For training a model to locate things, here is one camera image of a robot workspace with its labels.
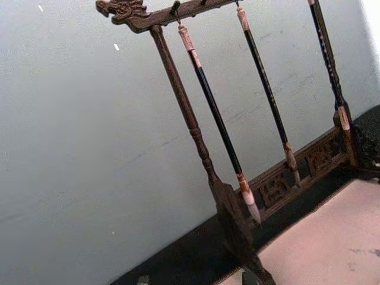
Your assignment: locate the pale pink felt mat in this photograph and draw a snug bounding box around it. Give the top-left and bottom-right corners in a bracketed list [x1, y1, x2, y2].
[213, 178, 380, 285]

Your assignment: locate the large black calligraphy brush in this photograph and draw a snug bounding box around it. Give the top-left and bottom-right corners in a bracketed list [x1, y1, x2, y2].
[177, 24, 262, 226]

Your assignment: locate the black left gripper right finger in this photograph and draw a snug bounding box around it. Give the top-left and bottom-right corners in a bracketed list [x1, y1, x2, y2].
[241, 270, 257, 285]

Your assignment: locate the carved dark wooden brush rack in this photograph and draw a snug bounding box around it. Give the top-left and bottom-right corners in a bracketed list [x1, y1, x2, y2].
[95, 0, 380, 285]

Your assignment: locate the thin black calligraphy brush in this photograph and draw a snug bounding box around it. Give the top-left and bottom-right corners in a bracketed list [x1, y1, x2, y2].
[235, 5, 302, 189]

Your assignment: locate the black speckled calligraphy brush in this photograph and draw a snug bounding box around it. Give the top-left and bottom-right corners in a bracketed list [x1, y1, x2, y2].
[307, 0, 354, 156]

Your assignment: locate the plain pale wall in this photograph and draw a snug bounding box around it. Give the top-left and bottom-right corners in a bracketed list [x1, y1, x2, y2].
[0, 0, 380, 285]

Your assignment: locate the black table cloth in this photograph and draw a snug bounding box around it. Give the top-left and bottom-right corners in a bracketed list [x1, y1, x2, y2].
[109, 104, 380, 285]

